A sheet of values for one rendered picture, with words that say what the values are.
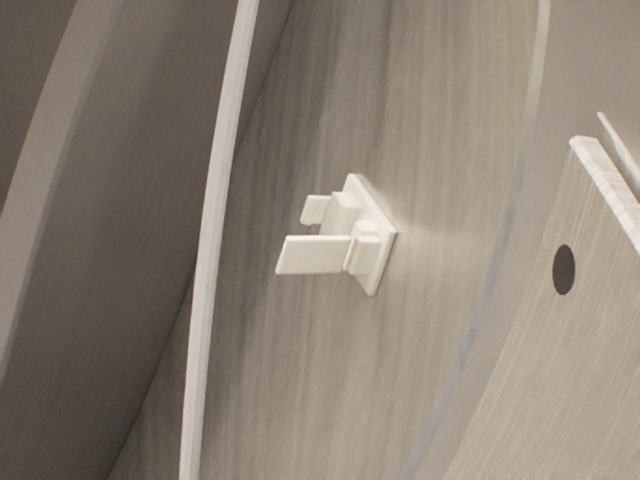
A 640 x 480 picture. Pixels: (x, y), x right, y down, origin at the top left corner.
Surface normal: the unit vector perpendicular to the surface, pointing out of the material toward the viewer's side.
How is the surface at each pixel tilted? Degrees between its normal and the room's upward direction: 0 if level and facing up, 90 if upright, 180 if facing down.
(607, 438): 90
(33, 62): 64
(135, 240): 121
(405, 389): 90
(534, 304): 90
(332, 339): 90
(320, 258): 115
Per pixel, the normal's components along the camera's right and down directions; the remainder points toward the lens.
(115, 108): 0.39, 0.55
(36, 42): 0.46, -0.31
